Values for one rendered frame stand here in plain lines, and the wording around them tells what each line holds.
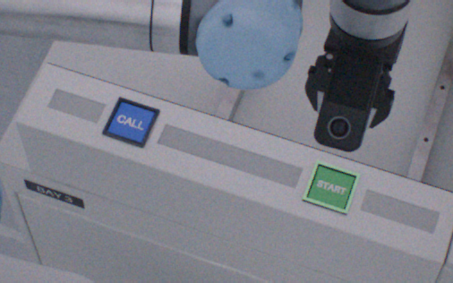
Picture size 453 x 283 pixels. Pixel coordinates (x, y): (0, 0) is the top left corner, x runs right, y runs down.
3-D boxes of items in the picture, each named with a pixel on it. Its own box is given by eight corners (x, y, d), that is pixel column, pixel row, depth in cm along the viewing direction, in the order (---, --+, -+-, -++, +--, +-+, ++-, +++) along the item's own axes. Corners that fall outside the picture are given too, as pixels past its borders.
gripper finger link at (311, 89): (349, 107, 116) (358, 63, 109) (344, 121, 115) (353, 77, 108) (306, 94, 117) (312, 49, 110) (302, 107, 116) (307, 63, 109)
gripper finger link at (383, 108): (388, 122, 115) (400, 77, 108) (384, 133, 114) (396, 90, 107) (345, 108, 116) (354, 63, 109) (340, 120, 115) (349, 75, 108)
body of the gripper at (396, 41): (403, 51, 114) (422, -20, 104) (380, 118, 110) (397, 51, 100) (333, 30, 116) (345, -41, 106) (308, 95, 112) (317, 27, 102)
